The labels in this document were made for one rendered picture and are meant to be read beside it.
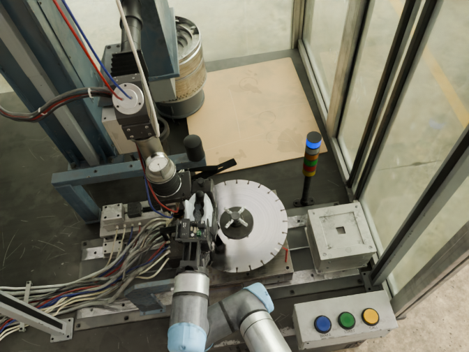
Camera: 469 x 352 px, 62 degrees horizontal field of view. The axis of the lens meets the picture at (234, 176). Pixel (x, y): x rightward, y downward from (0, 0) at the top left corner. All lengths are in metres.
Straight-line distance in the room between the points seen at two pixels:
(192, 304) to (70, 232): 0.93
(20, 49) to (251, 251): 0.92
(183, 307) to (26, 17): 0.92
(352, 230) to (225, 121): 0.77
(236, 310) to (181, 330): 0.15
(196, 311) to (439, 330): 1.65
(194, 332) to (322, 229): 0.66
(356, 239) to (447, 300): 1.10
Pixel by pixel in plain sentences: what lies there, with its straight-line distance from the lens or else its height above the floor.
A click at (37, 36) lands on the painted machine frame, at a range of 1.37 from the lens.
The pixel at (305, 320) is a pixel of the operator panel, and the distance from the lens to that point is 1.24.
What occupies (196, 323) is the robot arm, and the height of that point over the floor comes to 1.31.
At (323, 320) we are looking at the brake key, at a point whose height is 0.91.
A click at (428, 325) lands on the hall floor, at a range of 2.29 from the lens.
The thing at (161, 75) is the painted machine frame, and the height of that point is 1.33.
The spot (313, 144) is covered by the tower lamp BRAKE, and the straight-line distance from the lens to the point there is 1.20.
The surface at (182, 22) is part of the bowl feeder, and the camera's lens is 1.77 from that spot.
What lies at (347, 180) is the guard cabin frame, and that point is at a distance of 1.58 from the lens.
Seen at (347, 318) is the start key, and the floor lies 0.91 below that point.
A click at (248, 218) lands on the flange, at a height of 0.96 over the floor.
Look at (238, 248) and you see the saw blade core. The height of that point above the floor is 0.95.
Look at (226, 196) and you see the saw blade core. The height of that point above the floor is 0.95.
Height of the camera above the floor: 2.10
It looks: 57 degrees down
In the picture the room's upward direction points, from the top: 8 degrees counter-clockwise
